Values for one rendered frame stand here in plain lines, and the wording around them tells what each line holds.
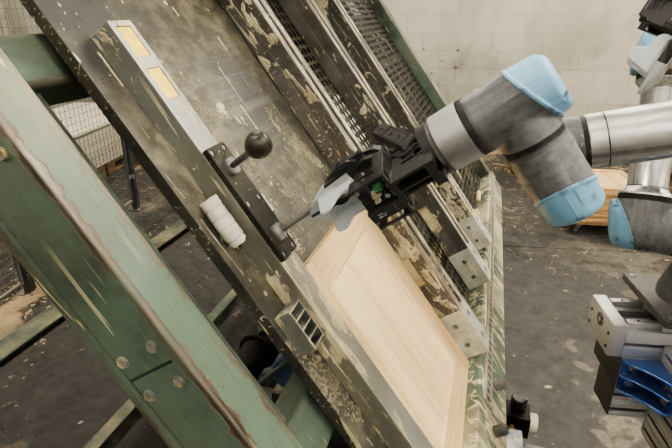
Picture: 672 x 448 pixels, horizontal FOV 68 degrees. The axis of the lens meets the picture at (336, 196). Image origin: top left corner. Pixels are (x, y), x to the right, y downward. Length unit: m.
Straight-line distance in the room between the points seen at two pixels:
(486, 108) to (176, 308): 0.40
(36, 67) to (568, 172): 0.67
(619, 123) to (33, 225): 0.70
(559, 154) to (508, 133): 0.06
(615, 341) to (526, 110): 0.90
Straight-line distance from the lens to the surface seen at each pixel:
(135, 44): 0.80
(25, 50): 0.78
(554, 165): 0.60
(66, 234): 0.57
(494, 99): 0.59
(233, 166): 0.73
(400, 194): 0.61
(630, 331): 1.39
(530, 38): 6.42
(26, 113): 0.59
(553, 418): 2.57
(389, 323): 1.01
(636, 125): 0.74
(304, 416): 0.80
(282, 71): 1.13
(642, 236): 1.34
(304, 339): 0.75
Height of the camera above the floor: 1.69
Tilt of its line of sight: 21 degrees down
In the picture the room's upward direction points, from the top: straight up
